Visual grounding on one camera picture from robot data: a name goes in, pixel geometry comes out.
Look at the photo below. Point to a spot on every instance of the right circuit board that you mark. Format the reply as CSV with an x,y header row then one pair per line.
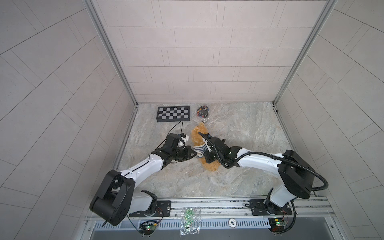
x,y
277,225

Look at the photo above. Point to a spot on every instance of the aluminium mounting rail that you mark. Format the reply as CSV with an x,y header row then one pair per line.
x,y
312,219

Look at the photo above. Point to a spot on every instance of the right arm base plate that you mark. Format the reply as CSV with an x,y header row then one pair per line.
x,y
259,208

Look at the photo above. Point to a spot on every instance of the left green circuit board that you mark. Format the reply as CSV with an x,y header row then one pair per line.
x,y
147,228

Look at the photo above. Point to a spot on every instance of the brown teddy bear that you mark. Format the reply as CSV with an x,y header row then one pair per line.
x,y
197,141

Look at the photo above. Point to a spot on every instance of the clear bag green parts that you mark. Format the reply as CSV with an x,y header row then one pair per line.
x,y
190,221

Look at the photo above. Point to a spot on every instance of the round white sticker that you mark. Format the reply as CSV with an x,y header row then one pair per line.
x,y
232,223

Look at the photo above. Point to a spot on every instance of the striped knit bear sweater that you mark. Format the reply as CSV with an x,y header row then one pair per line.
x,y
200,150

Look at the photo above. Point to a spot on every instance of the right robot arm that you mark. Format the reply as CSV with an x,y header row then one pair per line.
x,y
297,176

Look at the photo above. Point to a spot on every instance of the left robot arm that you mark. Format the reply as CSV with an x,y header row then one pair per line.
x,y
115,197

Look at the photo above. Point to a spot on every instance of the black white checkerboard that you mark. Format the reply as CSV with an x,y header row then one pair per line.
x,y
173,114

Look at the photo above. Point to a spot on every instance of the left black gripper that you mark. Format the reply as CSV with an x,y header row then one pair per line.
x,y
186,152

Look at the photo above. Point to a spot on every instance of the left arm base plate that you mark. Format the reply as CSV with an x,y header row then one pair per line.
x,y
164,206

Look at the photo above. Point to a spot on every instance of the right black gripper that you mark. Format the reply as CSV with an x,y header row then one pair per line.
x,y
210,146

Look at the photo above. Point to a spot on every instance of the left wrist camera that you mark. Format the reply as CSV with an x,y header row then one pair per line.
x,y
183,140

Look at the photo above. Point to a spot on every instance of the bag of colourful small parts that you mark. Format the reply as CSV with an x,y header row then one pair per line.
x,y
203,111

